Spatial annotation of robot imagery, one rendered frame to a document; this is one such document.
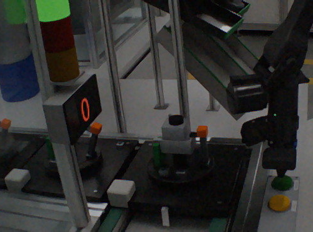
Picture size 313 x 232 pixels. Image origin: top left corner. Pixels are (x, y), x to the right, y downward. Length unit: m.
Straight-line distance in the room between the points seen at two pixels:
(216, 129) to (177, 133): 0.46
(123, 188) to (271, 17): 4.17
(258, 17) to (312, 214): 4.07
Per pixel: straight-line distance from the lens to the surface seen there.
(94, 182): 1.03
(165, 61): 2.51
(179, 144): 0.96
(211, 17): 1.18
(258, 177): 1.02
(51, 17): 0.73
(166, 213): 0.93
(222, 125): 1.42
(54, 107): 0.74
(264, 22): 5.02
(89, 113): 0.80
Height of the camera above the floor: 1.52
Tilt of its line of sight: 26 degrees down
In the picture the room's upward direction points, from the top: 7 degrees counter-clockwise
